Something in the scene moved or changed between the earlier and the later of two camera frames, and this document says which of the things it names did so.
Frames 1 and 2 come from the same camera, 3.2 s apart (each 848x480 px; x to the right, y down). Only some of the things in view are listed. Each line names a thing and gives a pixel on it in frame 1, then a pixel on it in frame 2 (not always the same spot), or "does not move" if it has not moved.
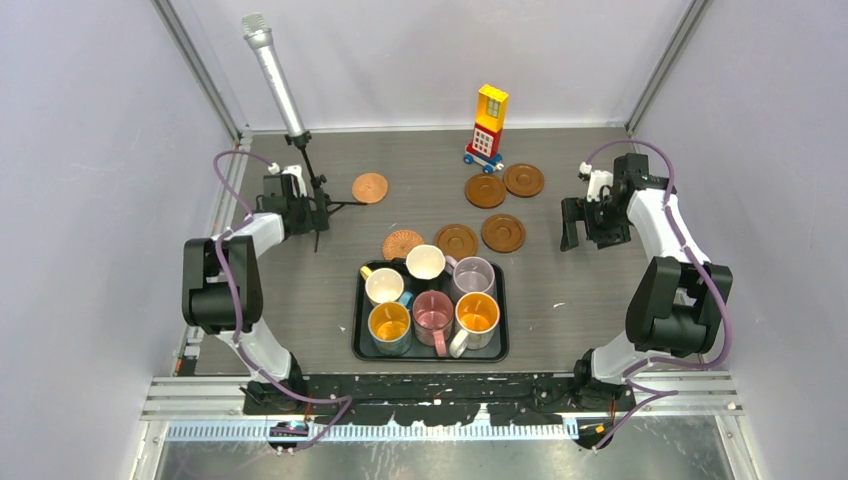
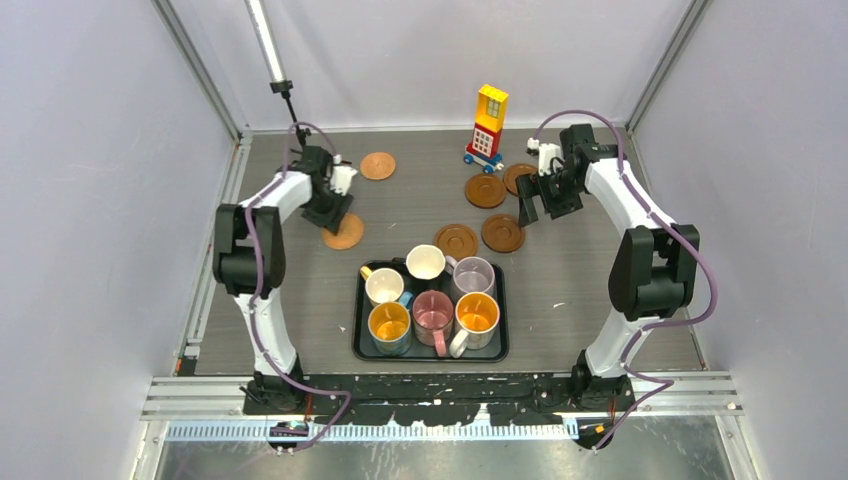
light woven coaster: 369,188 to 377,165
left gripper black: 314,220 to 332,221
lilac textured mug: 470,274 does not move
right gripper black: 573,209 to 529,186
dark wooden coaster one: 485,191 does not move
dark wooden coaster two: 523,180 does not move
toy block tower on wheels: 484,150 does not move
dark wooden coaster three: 503,233 does not move
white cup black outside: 424,263 does not move
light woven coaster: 398,243 to 348,235
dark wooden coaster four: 457,241 does not move
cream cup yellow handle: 382,285 does not move
